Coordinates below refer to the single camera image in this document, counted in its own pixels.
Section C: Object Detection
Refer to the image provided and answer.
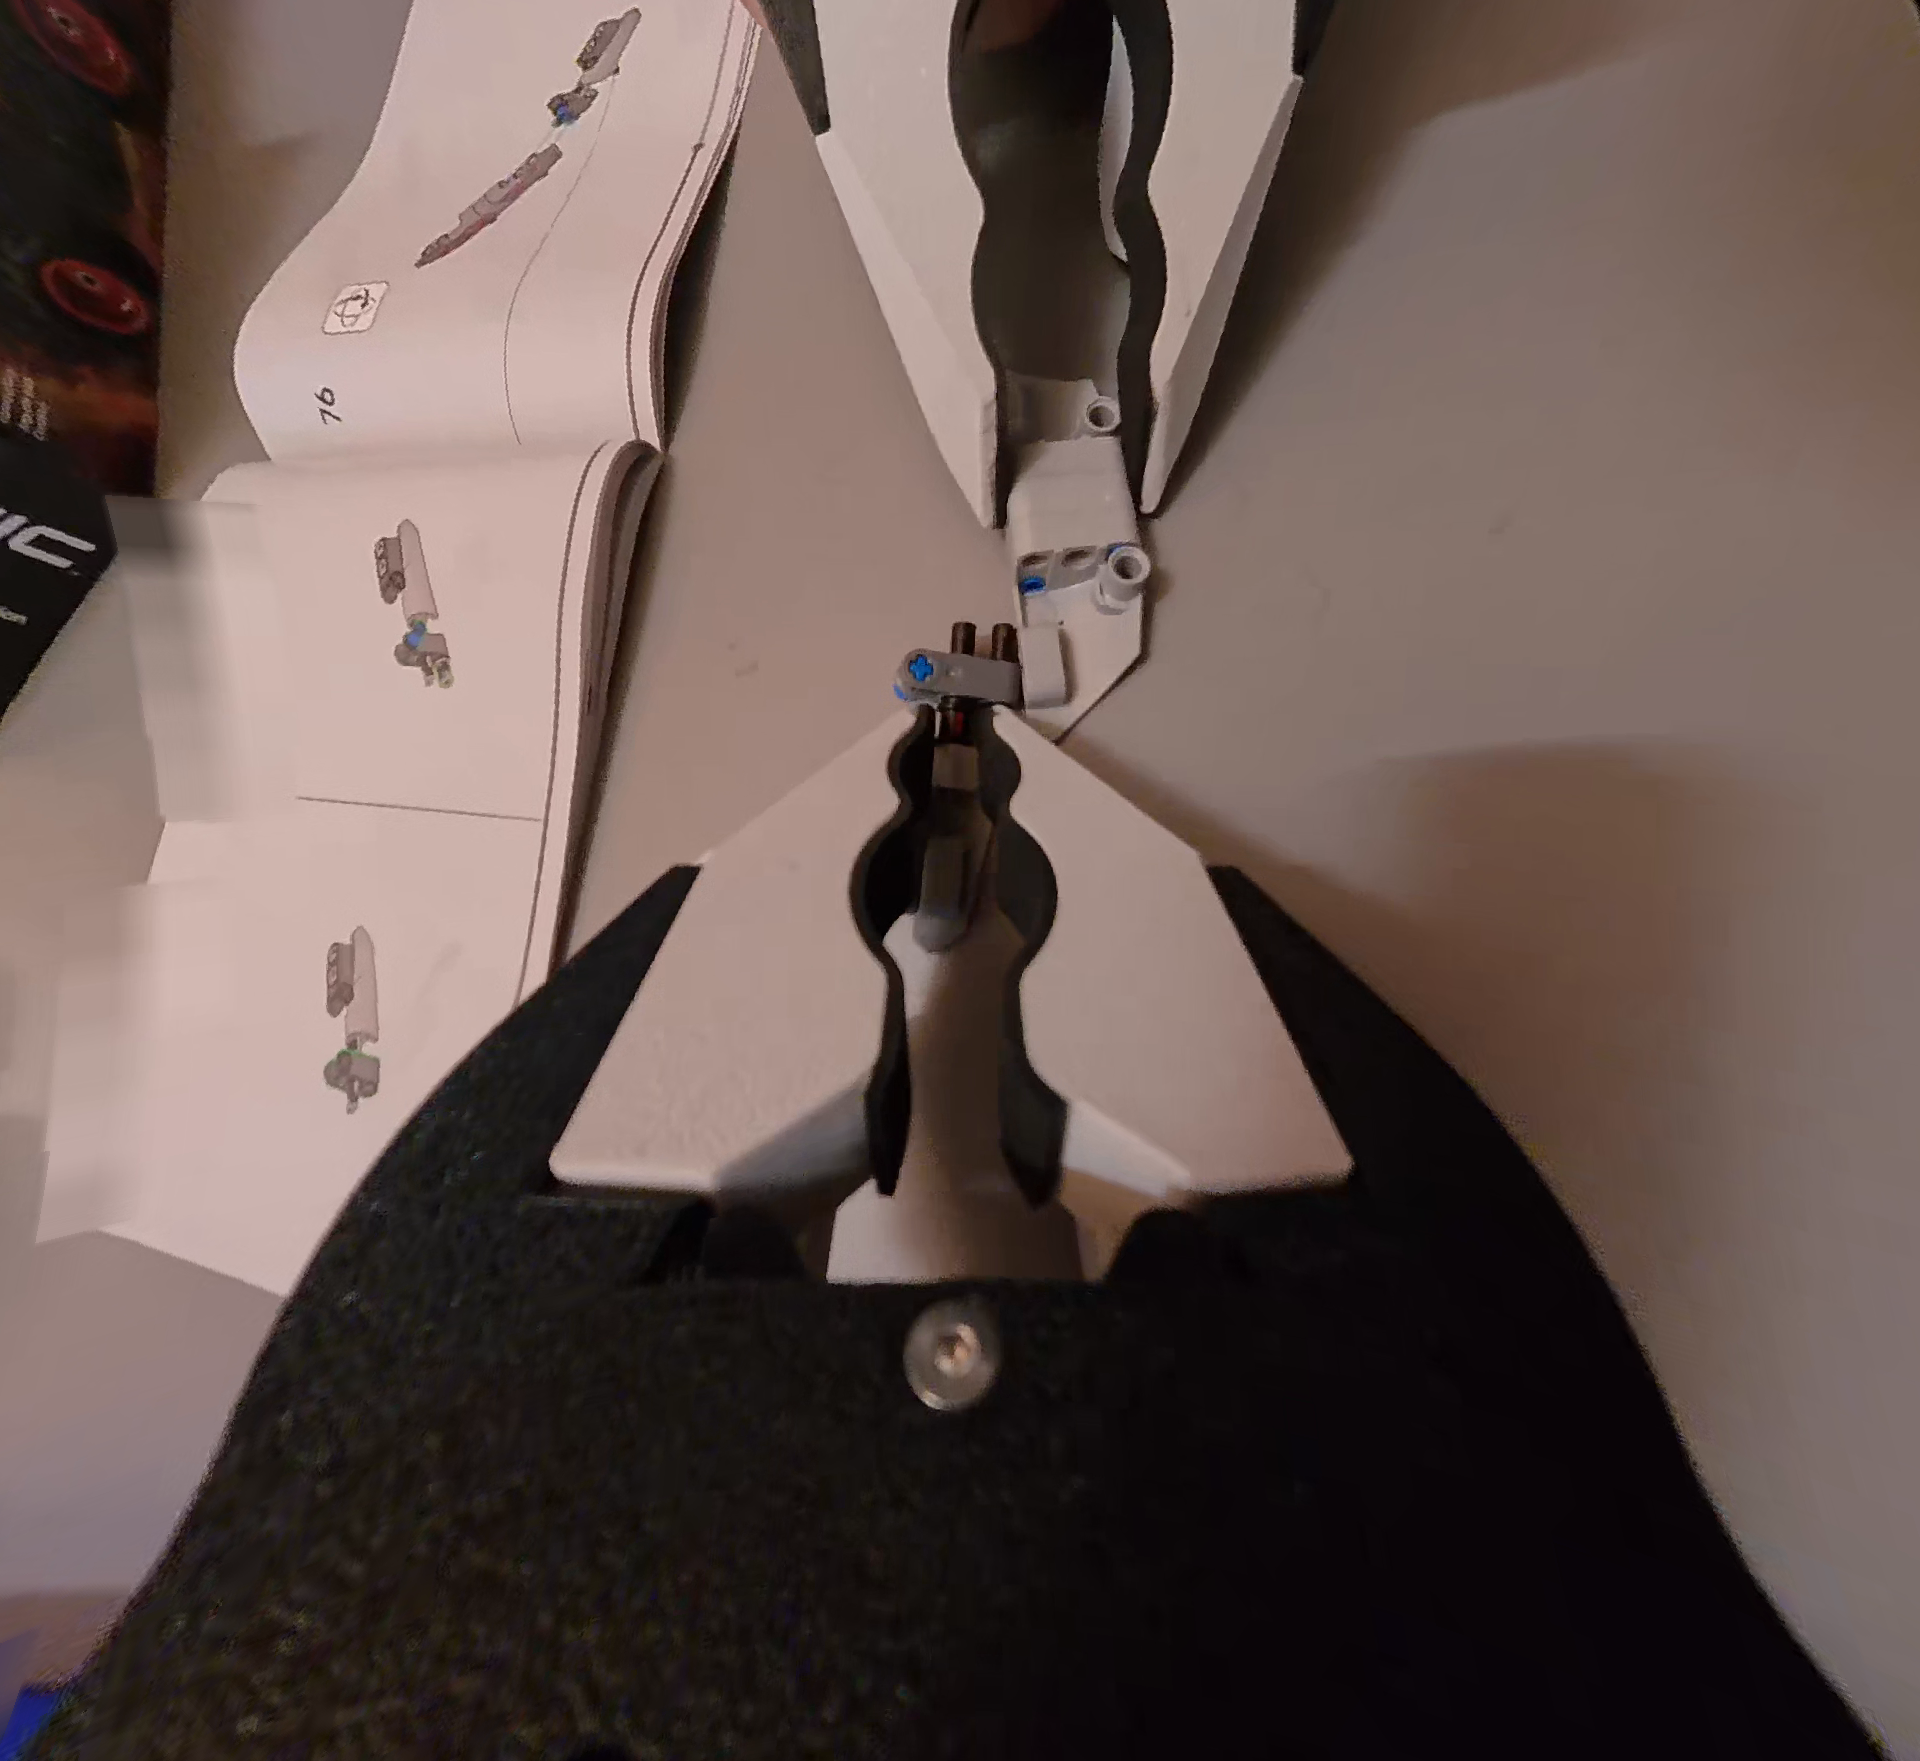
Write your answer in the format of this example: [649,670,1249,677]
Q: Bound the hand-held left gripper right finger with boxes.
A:
[959,712,1355,1210]

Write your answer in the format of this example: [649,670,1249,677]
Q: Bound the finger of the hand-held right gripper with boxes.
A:
[789,0,1126,533]
[1102,0,1308,520]

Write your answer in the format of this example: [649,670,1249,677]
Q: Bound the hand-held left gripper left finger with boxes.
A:
[546,717,920,1201]

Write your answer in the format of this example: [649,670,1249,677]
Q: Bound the grey brick panel assembly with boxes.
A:
[998,380,1164,741]

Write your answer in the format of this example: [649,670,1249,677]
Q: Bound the grey brick assembly black pins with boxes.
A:
[889,619,1078,957]

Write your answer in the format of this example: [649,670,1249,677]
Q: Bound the grey desk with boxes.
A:
[0,0,1920,1629]

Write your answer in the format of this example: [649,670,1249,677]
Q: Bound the open instruction booklet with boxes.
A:
[30,0,767,1298]

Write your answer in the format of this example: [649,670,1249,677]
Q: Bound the black toy set box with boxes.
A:
[0,0,181,729]

